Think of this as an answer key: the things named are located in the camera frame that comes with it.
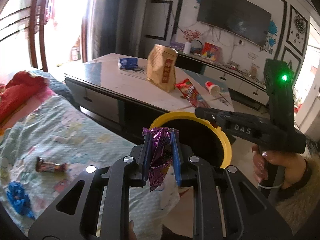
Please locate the red snack wrapper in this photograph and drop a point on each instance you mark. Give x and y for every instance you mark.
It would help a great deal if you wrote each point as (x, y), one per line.
(188, 90)

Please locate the blue tissue pack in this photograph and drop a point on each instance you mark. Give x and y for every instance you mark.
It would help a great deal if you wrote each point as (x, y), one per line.
(128, 63)

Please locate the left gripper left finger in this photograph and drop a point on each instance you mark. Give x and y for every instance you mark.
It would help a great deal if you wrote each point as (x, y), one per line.
(95, 205)

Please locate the brown chocolate bar wrapper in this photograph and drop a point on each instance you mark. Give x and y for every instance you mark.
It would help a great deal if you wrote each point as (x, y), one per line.
(43, 166)

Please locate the white tv cabinet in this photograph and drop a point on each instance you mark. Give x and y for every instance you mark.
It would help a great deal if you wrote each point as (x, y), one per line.
(234, 79)

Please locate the white vase red flowers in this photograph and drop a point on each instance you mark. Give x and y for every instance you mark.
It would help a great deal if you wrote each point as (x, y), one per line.
(192, 41)

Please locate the dark blue cushion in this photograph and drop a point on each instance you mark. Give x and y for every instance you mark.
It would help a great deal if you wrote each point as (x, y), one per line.
(57, 87)

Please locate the grey curtain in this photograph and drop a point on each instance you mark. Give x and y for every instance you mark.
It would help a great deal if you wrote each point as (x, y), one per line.
(100, 28)

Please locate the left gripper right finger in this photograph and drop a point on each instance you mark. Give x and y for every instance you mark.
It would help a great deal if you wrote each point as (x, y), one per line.
(226, 204)

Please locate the light blue cartoon bedsheet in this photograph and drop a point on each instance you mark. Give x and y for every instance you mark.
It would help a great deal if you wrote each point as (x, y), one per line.
(58, 133)

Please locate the red picture frame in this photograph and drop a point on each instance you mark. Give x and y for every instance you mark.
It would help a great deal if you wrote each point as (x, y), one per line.
(211, 52)

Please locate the yellow rimmed trash bin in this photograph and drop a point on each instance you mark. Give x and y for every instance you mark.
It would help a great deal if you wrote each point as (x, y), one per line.
(206, 141)

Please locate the blue plastic wrapper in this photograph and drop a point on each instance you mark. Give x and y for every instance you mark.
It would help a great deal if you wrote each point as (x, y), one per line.
(19, 199)

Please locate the white coffee table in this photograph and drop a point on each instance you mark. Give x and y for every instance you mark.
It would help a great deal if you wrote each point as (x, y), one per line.
(100, 87)

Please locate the person's left hand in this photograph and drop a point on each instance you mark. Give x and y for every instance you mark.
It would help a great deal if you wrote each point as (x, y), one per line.
(132, 235)

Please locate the fur sleeved right forearm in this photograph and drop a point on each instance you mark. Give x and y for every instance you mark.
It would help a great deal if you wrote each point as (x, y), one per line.
(297, 205)

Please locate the purple foil wrapper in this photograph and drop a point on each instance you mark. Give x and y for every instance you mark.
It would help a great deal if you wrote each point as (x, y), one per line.
(161, 154)

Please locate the brown window frame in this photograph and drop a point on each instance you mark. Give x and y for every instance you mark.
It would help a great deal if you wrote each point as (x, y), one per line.
(43, 34)

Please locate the red white paper cup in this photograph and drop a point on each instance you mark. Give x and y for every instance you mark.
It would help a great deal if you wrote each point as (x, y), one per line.
(213, 89)

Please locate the black wall television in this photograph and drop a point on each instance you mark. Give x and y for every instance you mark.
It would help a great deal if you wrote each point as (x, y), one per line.
(240, 17)

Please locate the brown paper bag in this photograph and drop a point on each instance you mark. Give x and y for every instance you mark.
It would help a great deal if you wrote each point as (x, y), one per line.
(161, 67)

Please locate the red floral quilt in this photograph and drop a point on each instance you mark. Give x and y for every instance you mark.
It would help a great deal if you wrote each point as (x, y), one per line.
(19, 90)

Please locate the person's right hand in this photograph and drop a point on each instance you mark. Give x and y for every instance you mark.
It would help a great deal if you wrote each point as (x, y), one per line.
(293, 163)

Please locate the grey standing air conditioner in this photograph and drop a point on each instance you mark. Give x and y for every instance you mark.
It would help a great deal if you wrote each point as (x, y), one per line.
(130, 27)

